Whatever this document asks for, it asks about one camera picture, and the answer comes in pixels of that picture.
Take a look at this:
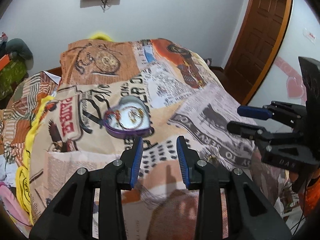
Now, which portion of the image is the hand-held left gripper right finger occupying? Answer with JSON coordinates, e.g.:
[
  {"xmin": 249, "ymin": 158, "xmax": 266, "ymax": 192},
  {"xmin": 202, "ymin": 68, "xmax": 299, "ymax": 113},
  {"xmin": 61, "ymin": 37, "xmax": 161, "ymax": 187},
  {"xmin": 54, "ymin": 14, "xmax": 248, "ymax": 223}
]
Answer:
[{"xmin": 176, "ymin": 135, "xmax": 293, "ymax": 240}]

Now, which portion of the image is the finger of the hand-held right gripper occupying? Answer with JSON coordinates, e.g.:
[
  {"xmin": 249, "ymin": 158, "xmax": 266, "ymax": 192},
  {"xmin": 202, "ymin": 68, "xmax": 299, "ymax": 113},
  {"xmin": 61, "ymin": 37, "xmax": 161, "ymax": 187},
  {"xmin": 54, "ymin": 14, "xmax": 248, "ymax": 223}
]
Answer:
[
  {"xmin": 237, "ymin": 101, "xmax": 307, "ymax": 132},
  {"xmin": 226, "ymin": 121, "xmax": 314, "ymax": 173}
]

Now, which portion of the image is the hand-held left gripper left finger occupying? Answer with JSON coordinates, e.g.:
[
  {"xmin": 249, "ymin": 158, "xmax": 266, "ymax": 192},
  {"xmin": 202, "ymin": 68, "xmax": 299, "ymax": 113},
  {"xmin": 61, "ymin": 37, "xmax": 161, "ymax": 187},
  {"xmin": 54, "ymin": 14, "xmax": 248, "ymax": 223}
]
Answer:
[{"xmin": 29, "ymin": 135, "xmax": 144, "ymax": 240}]

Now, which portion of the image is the purple heart-shaped tin box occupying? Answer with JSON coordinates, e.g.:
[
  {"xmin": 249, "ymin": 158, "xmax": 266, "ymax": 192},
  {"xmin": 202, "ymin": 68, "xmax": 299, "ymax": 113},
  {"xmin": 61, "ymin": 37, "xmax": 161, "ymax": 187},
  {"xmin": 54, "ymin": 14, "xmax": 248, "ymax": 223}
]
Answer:
[{"xmin": 102, "ymin": 95, "xmax": 152, "ymax": 139}]

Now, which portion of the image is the pile of jewelry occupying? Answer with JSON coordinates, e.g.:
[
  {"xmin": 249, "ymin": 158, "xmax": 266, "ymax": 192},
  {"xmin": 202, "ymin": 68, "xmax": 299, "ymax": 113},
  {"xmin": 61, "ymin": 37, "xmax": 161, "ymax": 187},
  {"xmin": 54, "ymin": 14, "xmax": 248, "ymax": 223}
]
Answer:
[{"xmin": 105, "ymin": 106, "xmax": 147, "ymax": 130}]

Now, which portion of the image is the pink heart sticker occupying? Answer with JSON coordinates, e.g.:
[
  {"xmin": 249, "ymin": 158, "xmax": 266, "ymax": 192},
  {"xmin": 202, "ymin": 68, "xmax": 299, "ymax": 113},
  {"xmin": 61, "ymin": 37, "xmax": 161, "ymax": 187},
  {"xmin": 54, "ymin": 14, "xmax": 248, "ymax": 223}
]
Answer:
[{"xmin": 286, "ymin": 76, "xmax": 308, "ymax": 98}]

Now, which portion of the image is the brown wooden door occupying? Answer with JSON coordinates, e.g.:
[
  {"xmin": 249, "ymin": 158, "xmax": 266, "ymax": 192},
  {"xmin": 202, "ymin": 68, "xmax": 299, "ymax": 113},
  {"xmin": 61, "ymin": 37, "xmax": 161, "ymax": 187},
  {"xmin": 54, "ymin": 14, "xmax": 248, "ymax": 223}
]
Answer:
[{"xmin": 223, "ymin": 0, "xmax": 293, "ymax": 106}]

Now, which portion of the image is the printed blanket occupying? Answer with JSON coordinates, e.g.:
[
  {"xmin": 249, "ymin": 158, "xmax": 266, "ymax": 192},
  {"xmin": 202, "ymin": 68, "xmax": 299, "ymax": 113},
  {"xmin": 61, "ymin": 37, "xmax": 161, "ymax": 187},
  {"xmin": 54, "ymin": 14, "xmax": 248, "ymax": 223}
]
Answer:
[{"xmin": 25, "ymin": 38, "xmax": 300, "ymax": 240}]

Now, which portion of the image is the yellow cloth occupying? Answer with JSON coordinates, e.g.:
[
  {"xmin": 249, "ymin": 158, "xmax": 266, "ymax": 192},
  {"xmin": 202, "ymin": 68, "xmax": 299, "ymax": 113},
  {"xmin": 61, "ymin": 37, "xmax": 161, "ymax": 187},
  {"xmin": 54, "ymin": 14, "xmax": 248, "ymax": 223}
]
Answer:
[{"xmin": 15, "ymin": 96, "xmax": 61, "ymax": 227}]

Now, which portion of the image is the yellow curved object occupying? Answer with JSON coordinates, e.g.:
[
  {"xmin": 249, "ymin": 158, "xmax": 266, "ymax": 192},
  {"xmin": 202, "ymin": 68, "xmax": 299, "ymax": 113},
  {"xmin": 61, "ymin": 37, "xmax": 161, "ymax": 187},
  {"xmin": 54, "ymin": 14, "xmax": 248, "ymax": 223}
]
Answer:
[{"xmin": 89, "ymin": 31, "xmax": 115, "ymax": 42}]

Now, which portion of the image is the striped orange bed sheet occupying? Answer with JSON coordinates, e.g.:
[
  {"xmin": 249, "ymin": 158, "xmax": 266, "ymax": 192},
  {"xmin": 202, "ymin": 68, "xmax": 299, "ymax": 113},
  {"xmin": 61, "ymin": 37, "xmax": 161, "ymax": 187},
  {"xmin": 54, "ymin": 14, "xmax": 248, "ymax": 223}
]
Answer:
[{"xmin": 0, "ymin": 71, "xmax": 62, "ymax": 155}]

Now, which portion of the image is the pink cloth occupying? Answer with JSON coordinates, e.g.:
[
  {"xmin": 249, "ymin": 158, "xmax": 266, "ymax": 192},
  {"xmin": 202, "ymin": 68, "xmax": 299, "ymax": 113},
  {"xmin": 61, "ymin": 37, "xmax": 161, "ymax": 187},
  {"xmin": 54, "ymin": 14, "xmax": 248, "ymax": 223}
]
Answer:
[{"xmin": 0, "ymin": 180, "xmax": 31, "ymax": 232}]

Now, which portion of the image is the green patterned cloth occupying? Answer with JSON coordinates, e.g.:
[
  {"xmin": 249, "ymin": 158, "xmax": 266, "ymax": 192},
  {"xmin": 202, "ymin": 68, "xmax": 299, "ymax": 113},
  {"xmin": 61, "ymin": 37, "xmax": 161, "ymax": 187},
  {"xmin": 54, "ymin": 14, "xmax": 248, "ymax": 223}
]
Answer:
[{"xmin": 0, "ymin": 60, "xmax": 28, "ymax": 96}]

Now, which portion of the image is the grey plush toy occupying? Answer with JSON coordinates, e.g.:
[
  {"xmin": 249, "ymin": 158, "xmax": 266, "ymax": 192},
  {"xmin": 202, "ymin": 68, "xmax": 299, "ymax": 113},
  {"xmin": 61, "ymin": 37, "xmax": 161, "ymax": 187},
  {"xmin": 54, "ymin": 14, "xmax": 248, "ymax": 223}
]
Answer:
[{"xmin": 5, "ymin": 38, "xmax": 34, "ymax": 68}]

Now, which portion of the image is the orange box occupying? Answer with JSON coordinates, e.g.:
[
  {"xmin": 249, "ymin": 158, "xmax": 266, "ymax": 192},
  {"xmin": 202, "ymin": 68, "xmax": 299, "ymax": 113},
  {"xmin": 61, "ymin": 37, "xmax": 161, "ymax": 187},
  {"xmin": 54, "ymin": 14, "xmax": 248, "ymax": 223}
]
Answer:
[{"xmin": 0, "ymin": 54, "xmax": 12, "ymax": 72}]

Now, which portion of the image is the thin black cable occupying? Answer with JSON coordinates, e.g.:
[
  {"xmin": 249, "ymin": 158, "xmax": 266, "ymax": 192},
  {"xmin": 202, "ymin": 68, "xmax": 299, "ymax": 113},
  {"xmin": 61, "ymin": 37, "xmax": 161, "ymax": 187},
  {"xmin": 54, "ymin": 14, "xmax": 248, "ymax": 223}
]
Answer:
[{"xmin": 292, "ymin": 175, "xmax": 312, "ymax": 235}]

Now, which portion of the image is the black hanging cable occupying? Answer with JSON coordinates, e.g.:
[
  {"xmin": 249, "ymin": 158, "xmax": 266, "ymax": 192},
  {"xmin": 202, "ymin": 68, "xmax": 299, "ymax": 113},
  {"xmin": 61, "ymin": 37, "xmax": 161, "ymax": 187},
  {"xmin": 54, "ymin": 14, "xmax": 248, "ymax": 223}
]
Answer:
[{"xmin": 99, "ymin": 0, "xmax": 112, "ymax": 12}]

